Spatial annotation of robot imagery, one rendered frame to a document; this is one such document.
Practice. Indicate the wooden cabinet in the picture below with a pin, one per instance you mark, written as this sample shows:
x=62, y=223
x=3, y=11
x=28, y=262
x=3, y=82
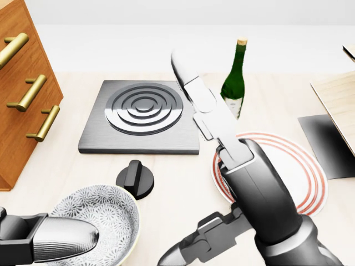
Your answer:
x=16, y=155

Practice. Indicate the green wine bottle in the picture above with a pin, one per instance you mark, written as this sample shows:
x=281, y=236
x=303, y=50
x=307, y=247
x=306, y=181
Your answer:
x=235, y=80

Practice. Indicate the white plate with red rings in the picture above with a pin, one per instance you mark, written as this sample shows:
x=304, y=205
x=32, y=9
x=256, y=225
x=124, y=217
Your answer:
x=294, y=171

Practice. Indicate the round black stove knob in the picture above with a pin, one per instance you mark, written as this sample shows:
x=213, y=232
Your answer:
x=134, y=177

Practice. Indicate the wooden drawer front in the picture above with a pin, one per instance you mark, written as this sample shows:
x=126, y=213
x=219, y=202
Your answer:
x=19, y=19
x=14, y=130
x=11, y=88

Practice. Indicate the patterned black and white bowl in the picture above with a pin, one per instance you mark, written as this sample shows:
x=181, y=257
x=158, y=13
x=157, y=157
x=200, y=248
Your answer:
x=111, y=207

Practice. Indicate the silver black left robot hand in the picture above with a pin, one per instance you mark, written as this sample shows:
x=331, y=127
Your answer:
x=61, y=238

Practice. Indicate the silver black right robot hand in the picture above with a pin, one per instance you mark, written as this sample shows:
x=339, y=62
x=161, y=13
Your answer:
x=258, y=188

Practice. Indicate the pale wooden rack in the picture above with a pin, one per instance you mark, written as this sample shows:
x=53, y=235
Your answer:
x=338, y=99

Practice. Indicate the flat dark stove plate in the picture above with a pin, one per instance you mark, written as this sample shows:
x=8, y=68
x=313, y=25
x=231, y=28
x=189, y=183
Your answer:
x=100, y=135

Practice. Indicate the dark flat panel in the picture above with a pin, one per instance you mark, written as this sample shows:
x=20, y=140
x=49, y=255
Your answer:
x=324, y=144

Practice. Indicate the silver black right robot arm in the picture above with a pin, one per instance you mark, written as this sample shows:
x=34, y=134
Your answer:
x=294, y=249

